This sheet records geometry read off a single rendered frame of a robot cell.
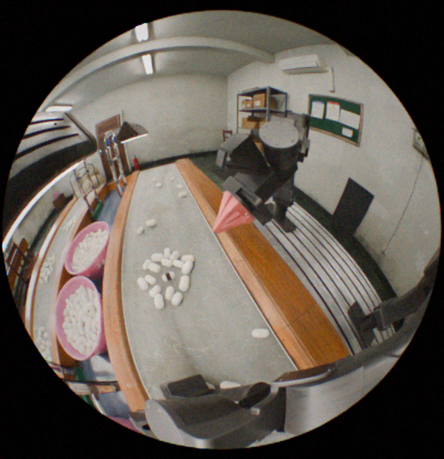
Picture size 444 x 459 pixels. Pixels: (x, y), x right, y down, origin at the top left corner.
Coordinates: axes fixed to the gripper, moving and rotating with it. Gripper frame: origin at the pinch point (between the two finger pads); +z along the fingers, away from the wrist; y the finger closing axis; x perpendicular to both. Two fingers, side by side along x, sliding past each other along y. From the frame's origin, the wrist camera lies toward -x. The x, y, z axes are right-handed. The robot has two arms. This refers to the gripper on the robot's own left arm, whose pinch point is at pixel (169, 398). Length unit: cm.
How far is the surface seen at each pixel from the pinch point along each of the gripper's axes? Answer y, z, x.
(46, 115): -19.8, -25.9, -23.5
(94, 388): -2.4, 3.5, -13.4
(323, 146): -114, -182, 124
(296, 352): 0.8, -19.5, 17.1
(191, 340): -11.7, -5.9, 7.2
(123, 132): -60, -23, -23
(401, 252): 58, -144, 156
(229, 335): -10.1, -11.5, 12.0
